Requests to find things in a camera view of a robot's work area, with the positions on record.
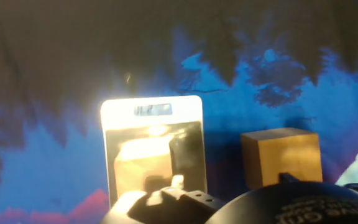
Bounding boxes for forest landscape printed cloth mat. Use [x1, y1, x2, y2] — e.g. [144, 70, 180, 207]
[0, 0, 358, 224]

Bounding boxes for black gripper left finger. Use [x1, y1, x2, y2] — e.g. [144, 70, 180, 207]
[99, 174, 225, 224]

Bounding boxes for silver digital kitchen scale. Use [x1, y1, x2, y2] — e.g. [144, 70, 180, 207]
[100, 95, 208, 210]

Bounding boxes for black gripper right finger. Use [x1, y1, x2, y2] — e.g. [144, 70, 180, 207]
[278, 172, 301, 185]

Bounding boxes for large wooden cube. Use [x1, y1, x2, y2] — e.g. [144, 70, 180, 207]
[240, 127, 323, 190]

